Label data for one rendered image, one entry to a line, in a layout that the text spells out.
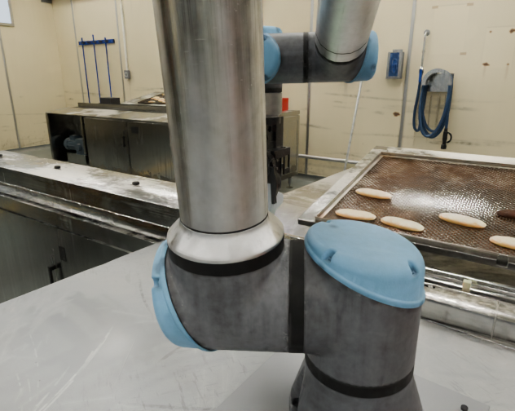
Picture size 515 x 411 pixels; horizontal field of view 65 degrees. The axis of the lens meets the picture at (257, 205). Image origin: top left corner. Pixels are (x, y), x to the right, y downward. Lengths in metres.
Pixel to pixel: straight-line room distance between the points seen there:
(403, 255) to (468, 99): 4.13
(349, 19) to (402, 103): 4.10
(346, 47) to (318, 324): 0.36
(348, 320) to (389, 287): 0.05
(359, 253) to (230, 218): 0.12
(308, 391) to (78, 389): 0.33
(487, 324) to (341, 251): 0.44
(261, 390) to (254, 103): 0.37
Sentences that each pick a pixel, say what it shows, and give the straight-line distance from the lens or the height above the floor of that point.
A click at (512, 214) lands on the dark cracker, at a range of 1.08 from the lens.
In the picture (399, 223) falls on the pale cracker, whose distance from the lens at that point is 0.98.
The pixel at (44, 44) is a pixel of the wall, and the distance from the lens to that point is 8.35.
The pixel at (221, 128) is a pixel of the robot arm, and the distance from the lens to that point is 0.33.
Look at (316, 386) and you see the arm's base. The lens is 0.47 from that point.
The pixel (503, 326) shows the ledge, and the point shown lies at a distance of 0.77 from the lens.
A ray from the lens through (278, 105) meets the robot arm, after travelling 0.76.
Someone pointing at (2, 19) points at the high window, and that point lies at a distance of 8.07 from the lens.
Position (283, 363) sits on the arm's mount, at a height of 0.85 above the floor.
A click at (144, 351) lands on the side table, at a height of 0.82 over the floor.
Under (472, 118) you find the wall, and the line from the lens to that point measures 4.51.
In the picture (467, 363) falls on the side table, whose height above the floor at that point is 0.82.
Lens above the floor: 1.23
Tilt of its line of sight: 18 degrees down
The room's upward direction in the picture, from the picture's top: straight up
